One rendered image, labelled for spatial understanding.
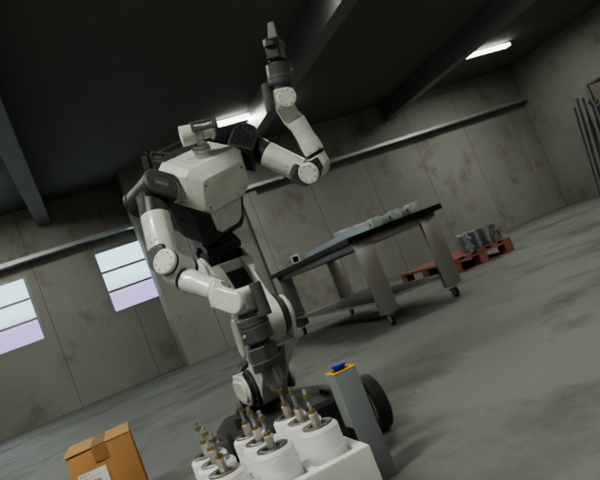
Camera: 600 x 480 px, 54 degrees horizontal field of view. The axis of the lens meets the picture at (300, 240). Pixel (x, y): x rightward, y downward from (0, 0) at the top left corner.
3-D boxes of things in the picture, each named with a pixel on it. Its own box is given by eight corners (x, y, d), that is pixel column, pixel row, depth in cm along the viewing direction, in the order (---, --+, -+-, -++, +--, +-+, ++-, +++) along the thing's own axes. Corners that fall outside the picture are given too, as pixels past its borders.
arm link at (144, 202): (130, 226, 185) (123, 189, 190) (156, 229, 191) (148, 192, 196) (149, 207, 178) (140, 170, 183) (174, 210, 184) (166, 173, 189)
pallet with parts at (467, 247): (519, 247, 691) (507, 217, 693) (458, 273, 656) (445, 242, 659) (454, 265, 813) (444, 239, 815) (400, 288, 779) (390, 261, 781)
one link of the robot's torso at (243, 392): (240, 407, 229) (228, 374, 229) (286, 385, 236) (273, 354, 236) (252, 411, 209) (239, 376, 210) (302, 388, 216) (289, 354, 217)
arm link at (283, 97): (295, 70, 197) (301, 104, 198) (290, 76, 207) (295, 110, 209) (262, 75, 195) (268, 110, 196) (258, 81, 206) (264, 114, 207)
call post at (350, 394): (366, 480, 165) (325, 374, 167) (387, 469, 167) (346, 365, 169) (376, 486, 158) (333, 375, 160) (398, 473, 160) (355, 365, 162)
